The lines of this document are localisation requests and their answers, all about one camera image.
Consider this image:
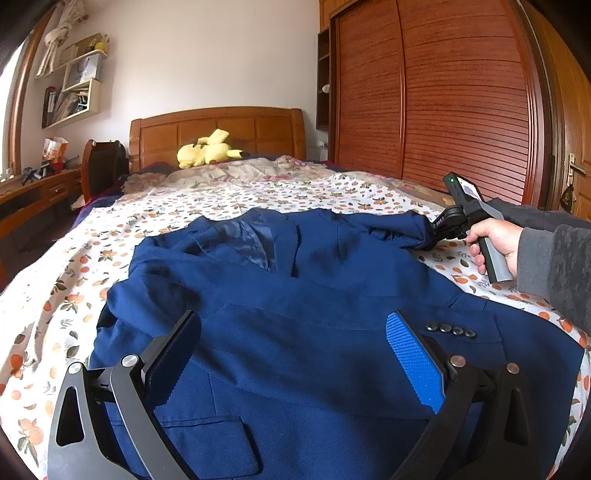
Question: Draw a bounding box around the orange white paper bag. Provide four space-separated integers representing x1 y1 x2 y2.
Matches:
42 137 68 173

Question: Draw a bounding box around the person right hand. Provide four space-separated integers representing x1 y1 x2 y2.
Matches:
466 218 523 279

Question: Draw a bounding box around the white wall shelf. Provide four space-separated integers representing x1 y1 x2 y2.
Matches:
37 33 109 129

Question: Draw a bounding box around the grey sleeved right forearm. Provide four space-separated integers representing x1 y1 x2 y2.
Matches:
517 225 591 332

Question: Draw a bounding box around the tied white curtain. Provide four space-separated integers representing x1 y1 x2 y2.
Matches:
35 0 87 78

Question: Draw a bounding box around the floral quilt blanket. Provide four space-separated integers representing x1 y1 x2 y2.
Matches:
121 155 452 207

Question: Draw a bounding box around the wooden louvered wardrobe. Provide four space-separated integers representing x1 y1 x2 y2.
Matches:
317 1 551 207

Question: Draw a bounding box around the window with wooden frame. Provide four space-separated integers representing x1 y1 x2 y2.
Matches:
1 13 51 183

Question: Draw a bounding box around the wooden desk cabinet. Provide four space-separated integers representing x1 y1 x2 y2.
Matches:
1 168 82 288

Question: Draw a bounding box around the wooden bed headboard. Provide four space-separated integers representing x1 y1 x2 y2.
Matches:
127 106 308 174

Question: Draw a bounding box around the navy blue suit jacket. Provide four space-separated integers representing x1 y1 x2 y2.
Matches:
90 209 583 479

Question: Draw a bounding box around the wooden door with handle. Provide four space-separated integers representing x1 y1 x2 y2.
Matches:
549 45 591 222

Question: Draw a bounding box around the orange print bed sheet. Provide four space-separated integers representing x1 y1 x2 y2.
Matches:
0 170 591 480

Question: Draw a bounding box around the yellow pikachu plush toy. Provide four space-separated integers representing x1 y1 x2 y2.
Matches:
176 129 246 169

